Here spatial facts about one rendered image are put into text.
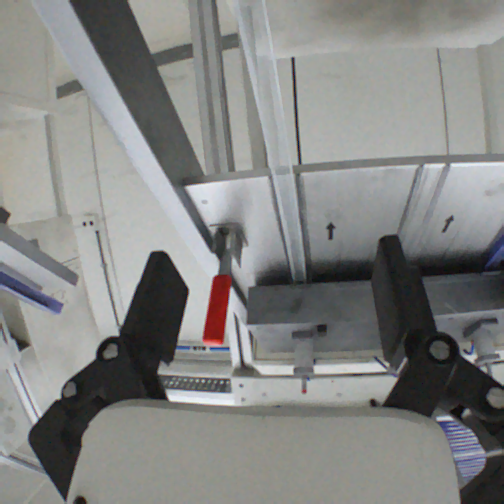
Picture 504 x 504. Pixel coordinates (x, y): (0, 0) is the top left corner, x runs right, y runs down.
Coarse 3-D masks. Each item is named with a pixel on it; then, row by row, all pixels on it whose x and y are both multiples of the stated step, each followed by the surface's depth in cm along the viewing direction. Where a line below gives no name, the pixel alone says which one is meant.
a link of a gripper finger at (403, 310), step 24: (384, 240) 10; (384, 264) 10; (384, 288) 10; (408, 288) 9; (384, 312) 10; (408, 312) 8; (384, 336) 10; (408, 336) 8; (384, 360) 10; (408, 360) 8; (456, 384) 7; (480, 384) 7; (456, 408) 8; (480, 408) 7
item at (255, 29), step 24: (240, 0) 11; (264, 0) 11; (240, 24) 12; (264, 24) 12; (264, 48) 13; (264, 72) 14; (264, 96) 15; (264, 120) 16; (288, 144) 18; (288, 168) 19; (288, 192) 21; (288, 216) 24; (288, 240) 27
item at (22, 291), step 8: (0, 272) 18; (0, 280) 18; (8, 280) 19; (16, 280) 20; (0, 288) 19; (8, 288) 19; (16, 288) 20; (24, 288) 20; (32, 288) 21; (16, 296) 20; (24, 296) 20; (32, 296) 21; (40, 296) 22; (48, 296) 23; (32, 304) 22; (40, 304) 22; (48, 304) 22; (56, 304) 23; (48, 312) 23; (56, 312) 23
